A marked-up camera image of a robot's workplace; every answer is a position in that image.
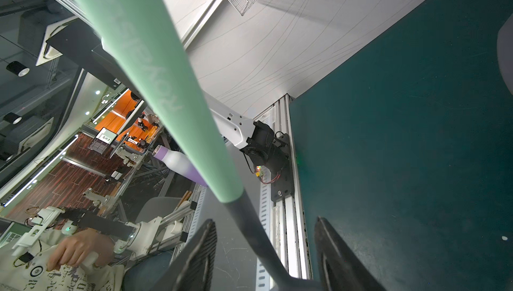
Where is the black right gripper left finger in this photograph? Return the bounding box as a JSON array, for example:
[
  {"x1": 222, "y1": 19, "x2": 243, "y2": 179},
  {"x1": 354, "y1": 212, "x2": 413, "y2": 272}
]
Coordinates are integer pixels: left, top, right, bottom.
[{"x1": 152, "y1": 219, "x2": 217, "y2": 291}]

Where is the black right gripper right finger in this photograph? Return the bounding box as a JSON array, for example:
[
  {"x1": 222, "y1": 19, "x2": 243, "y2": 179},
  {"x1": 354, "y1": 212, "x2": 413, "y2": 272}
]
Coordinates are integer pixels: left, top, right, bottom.
[{"x1": 314, "y1": 217, "x2": 386, "y2": 291}]

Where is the green handled grey spatula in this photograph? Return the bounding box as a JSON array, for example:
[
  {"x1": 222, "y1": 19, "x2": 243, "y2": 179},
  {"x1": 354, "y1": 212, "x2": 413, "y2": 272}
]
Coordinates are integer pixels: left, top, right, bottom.
[{"x1": 74, "y1": 0, "x2": 320, "y2": 290}]

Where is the grey utensil rack stand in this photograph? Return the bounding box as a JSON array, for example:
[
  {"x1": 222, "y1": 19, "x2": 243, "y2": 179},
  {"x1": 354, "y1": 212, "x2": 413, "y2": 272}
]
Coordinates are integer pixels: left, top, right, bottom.
[{"x1": 496, "y1": 17, "x2": 513, "y2": 93}]

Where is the operator hand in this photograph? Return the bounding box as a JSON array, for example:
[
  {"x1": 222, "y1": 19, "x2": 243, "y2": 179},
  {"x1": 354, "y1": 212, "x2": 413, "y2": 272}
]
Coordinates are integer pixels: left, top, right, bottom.
[{"x1": 47, "y1": 229, "x2": 114, "y2": 271}]

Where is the purple white bottle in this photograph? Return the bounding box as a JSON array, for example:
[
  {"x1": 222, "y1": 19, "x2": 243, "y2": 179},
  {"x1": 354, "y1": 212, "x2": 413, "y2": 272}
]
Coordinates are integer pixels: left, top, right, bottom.
[{"x1": 152, "y1": 145, "x2": 208, "y2": 187}]

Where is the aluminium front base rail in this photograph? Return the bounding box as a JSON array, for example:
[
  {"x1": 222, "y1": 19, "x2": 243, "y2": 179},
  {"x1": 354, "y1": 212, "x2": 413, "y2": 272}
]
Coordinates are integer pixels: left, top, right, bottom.
[{"x1": 257, "y1": 94, "x2": 313, "y2": 279}]

